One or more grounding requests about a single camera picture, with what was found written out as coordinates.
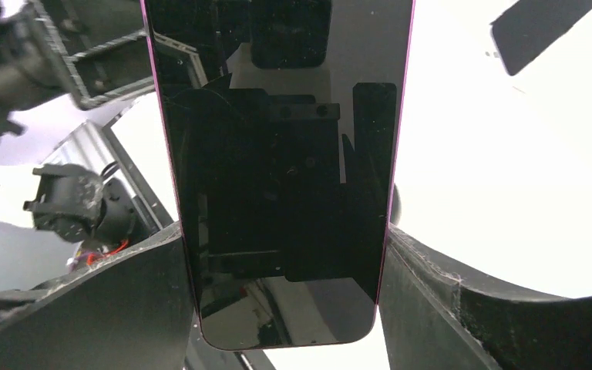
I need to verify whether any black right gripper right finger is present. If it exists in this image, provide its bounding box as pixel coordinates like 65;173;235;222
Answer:
379;226;592;369

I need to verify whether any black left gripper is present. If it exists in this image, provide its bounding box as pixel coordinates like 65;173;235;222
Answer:
0;0;154;138

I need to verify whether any black phone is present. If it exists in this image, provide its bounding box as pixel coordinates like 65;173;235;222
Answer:
490;0;592;76

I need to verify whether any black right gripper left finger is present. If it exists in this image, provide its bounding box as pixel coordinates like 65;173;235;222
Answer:
0;223;193;369

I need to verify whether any purple phone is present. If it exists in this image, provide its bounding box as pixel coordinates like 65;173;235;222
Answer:
142;1;413;352

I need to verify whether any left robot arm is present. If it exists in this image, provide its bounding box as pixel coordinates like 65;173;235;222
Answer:
0;1;153;242

